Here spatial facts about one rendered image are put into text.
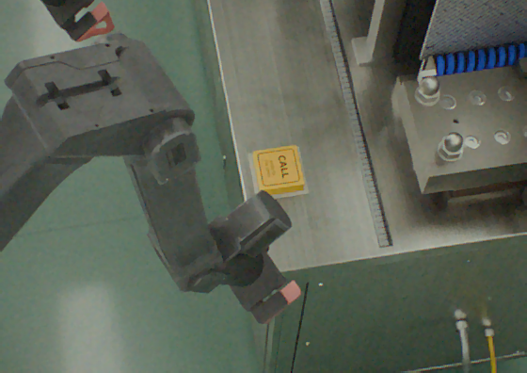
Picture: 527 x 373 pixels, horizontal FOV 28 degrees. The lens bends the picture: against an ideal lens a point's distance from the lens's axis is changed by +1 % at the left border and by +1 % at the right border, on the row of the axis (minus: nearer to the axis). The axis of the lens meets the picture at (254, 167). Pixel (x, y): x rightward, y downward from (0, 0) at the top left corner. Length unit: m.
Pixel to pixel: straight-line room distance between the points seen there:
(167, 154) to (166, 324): 1.69
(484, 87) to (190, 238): 0.66
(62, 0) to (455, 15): 0.56
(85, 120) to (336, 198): 0.89
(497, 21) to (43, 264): 1.38
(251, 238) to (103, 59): 0.45
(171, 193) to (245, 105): 0.74
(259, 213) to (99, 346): 1.34
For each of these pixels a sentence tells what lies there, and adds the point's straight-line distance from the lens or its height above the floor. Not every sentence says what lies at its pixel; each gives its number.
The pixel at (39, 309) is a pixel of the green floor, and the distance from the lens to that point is 2.53.
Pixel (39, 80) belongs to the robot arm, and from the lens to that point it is 0.78.
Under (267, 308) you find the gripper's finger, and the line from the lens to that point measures 1.32.
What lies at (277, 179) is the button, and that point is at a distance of 1.59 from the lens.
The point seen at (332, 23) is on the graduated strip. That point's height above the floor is 0.90.
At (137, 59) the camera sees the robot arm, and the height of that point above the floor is 1.67.
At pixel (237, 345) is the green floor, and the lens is 2.46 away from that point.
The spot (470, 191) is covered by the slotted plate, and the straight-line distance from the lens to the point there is 1.62.
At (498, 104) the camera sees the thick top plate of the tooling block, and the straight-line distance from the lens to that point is 1.58.
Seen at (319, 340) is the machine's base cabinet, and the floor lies 0.49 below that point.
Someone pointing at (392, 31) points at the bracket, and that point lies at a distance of 1.67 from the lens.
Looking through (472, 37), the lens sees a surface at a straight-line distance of 1.59.
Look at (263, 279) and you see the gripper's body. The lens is 1.31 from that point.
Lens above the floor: 2.36
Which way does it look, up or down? 64 degrees down
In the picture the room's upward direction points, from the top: 2 degrees clockwise
